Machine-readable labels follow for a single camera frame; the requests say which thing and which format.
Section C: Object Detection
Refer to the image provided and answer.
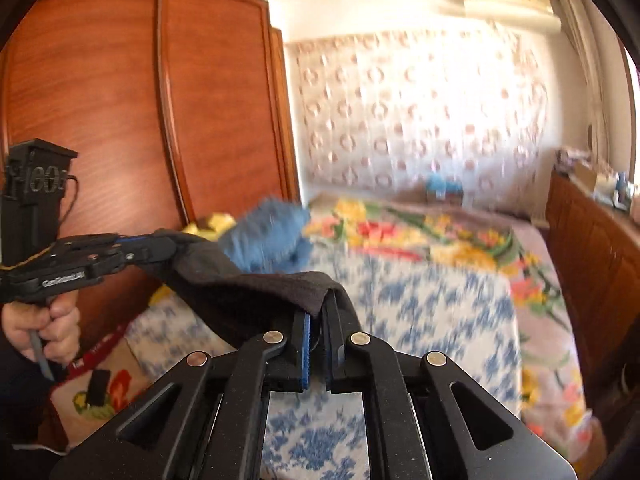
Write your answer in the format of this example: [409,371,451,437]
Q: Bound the black shorts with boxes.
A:
[137,230,361,348]

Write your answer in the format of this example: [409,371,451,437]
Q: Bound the person's left hand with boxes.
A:
[1,290,80,366]

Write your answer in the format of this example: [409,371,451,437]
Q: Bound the blue floral bed cover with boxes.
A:
[124,242,524,480]

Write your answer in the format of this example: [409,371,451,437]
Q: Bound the folded blue jeans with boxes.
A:
[217,198,312,274]

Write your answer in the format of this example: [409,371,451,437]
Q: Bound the yellow Pikachu plush toy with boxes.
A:
[182,212,236,240]

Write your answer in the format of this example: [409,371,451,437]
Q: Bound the colourful flower blanket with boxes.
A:
[51,198,606,476]

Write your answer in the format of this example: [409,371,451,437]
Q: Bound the wooden louvered wardrobe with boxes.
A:
[0,0,302,351]

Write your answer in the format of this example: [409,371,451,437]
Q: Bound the cardboard box with blue items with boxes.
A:
[424,174,464,206]

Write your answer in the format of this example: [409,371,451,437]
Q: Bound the sheer circle pattern curtain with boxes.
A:
[286,26,548,211]

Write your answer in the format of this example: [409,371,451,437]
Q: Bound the wooden sideboard cabinet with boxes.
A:
[546,171,639,406]

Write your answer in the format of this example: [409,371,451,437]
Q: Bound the cardboard box on cabinet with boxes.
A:
[570,160,617,200]

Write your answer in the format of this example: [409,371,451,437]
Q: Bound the white wall air conditioner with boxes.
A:
[440,0,562,35]

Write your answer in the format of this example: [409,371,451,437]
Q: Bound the window with wooden frame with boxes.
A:
[620,44,640,184]

